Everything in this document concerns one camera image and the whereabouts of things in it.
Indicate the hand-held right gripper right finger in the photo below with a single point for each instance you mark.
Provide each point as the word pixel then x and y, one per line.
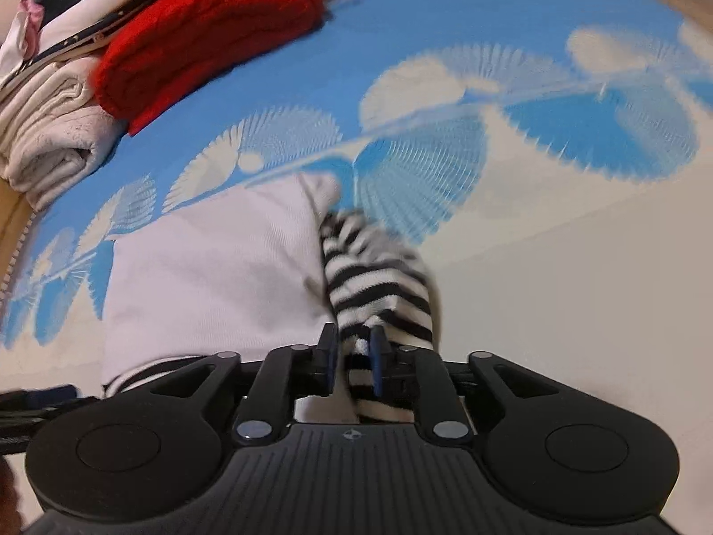
pixel 377 365

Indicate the stack of folded clothes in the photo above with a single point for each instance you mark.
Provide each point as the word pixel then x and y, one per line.
pixel 83 16

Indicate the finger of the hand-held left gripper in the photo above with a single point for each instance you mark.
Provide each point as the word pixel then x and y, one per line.
pixel 47 395

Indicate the wooden bed frame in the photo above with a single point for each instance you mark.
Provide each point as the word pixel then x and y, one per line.
pixel 12 223

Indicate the cream folded cloth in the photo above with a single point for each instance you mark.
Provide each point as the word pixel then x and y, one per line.
pixel 53 134

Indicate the white black striped small garment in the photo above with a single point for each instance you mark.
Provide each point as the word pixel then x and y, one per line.
pixel 223 267

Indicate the pink cloth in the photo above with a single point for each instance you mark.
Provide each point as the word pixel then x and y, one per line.
pixel 30 11

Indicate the blue white printed blanket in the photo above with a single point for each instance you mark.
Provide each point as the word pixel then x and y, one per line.
pixel 501 234

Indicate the red knitted sweater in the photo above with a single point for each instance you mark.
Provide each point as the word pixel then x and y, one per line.
pixel 206 28

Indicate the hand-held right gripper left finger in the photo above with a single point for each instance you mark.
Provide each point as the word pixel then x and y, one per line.
pixel 328 362

